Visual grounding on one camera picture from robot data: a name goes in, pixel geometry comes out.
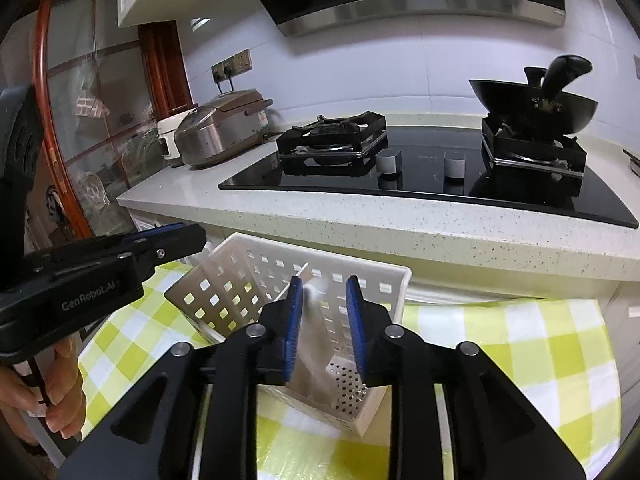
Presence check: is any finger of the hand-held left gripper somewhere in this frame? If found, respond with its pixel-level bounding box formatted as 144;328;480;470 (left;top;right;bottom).
134;224;207;282
131;222;190;247

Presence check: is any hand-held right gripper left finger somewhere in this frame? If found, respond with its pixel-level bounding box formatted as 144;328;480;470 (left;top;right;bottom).
57;276;305;480

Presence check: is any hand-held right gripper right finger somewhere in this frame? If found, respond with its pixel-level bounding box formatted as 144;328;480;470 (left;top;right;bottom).
345;275;587;480

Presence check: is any white ceramic spoon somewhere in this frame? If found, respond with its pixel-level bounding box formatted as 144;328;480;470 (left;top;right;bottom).
292;262;333;403

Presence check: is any white perforated utensil basket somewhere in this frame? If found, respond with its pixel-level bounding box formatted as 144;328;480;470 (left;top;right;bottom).
164;232;412;436

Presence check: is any person's left hand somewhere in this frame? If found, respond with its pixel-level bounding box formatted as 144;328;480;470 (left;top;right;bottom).
0;335;85;447

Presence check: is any white lower cabinet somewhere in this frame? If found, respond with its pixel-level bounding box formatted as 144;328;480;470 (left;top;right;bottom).
129;210;227;273

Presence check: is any small white appliance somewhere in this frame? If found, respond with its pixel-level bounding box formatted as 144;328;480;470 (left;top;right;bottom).
157;109;195;167

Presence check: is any wooden framed glass door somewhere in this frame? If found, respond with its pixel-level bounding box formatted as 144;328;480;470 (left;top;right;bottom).
32;0;195;241

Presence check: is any silver rice cooker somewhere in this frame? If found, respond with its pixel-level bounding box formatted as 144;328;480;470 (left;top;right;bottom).
173;89;274;169

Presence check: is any black glass gas cooktop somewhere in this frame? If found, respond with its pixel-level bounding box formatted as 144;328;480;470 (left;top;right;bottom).
218;124;640;229

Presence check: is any yellow checkered tablecloth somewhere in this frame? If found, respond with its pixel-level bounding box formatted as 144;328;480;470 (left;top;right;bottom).
77;259;623;480

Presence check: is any grey stove knob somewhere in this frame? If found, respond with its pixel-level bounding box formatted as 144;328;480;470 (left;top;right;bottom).
376;149;403;176
443;152;466;181

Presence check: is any black burner grate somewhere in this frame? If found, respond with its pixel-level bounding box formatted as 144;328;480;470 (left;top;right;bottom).
276;111;389;177
481;115;587;179

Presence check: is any black wok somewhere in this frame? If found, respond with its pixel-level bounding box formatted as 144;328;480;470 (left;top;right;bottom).
468;55;600;137

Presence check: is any wall power socket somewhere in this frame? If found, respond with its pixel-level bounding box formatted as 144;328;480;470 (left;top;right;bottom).
210;49;252;84

